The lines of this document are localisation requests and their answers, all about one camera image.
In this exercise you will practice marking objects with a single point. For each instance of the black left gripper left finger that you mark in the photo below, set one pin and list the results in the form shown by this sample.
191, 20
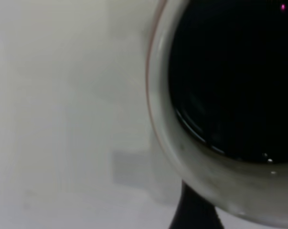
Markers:
183, 214

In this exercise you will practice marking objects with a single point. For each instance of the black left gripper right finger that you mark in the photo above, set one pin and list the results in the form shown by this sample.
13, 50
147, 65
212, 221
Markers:
205, 217

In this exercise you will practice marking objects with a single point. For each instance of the red ceramic coffee cup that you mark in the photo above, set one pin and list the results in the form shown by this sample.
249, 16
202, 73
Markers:
205, 186

